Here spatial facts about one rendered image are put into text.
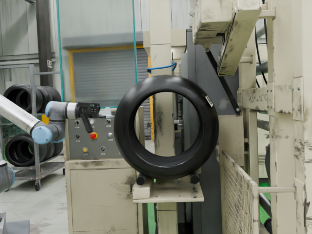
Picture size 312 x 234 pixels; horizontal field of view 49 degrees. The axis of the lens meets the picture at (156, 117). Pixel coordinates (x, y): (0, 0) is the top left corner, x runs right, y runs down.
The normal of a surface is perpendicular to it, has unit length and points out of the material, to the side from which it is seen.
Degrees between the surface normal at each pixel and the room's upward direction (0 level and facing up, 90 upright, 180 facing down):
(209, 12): 90
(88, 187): 90
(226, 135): 90
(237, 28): 162
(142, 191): 90
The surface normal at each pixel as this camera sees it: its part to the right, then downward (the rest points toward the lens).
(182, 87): 0.01, -0.12
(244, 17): 0.02, 0.97
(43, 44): -0.16, 0.06
